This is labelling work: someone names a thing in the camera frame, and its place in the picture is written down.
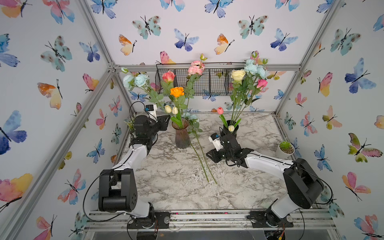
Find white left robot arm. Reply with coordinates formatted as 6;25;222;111
99;115;171;221

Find pink rose flower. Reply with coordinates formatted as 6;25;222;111
162;71;175;83

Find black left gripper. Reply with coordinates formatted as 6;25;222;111
146;114;170;140

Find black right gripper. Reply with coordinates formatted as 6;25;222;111
203;146;234;163

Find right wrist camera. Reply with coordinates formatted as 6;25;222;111
209;133;224;151

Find magenta rose flower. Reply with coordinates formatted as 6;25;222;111
257;79;268;91

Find black ribbed vase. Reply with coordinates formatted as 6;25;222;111
220;120;239;137

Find red tulip flower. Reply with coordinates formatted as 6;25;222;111
217;107;224;115

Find orange flower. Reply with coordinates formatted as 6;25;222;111
170;87;185;98

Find black wire wall basket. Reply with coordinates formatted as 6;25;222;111
154;62;235;97

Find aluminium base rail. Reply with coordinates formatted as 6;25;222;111
85;209;336;232

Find pink peony flower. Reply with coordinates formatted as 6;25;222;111
188;60;205;76

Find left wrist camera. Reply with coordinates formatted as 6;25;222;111
145;105;158;122

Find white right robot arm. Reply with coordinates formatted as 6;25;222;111
206;133;325;226

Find light blue flower bunch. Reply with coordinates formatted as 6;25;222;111
244;59;267;79

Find light blue flower stem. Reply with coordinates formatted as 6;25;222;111
120;66;211;183
182;112;218;184

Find pink ribbed glass vase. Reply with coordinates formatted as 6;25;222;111
172;118;191;149

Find small white succulent pot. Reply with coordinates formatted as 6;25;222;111
276;141;295;159

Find yellow rose flower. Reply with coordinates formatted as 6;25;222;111
231;70;246;82

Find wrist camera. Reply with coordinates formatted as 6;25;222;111
145;105;158;122
209;133;224;151

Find white tulip buds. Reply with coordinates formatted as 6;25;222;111
164;105;179;115

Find green artificial bush plant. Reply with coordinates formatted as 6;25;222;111
124;118;135;132

